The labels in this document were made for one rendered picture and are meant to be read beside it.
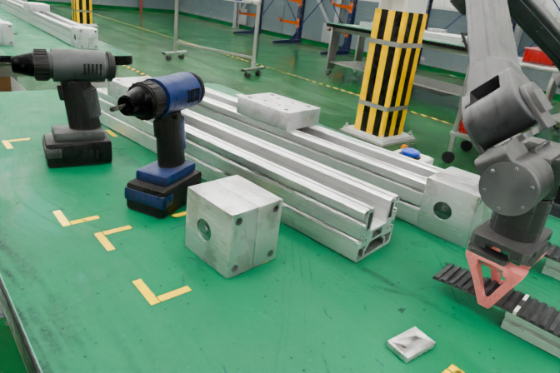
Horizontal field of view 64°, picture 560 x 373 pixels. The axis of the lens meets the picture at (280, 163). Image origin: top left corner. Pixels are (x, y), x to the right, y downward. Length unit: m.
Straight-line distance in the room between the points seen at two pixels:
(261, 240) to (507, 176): 0.32
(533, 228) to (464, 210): 0.22
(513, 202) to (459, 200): 0.29
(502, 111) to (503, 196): 0.11
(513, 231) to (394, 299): 0.17
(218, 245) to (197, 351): 0.15
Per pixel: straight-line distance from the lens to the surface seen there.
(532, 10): 1.02
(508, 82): 0.58
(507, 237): 0.60
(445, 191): 0.80
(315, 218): 0.73
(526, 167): 0.50
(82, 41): 2.41
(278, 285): 0.62
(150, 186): 0.75
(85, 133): 0.95
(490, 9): 0.75
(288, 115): 0.96
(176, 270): 0.63
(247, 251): 0.62
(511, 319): 0.65
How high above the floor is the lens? 1.14
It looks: 21 degrees down
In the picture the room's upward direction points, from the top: 7 degrees clockwise
